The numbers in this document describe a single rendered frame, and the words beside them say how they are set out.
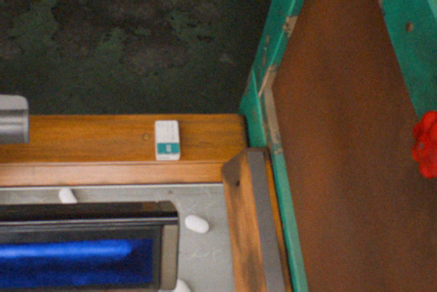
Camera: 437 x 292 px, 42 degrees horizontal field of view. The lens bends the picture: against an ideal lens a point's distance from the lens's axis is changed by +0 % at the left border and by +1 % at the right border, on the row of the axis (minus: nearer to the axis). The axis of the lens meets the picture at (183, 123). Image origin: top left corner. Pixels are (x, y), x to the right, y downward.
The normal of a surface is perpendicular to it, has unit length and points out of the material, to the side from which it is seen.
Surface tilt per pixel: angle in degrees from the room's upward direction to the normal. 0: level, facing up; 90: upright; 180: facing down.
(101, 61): 0
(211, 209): 0
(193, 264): 0
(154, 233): 58
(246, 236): 67
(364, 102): 90
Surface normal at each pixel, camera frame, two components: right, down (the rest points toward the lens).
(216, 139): 0.09, -0.54
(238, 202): -0.88, -0.20
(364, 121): -0.99, 0.01
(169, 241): 0.11, 0.43
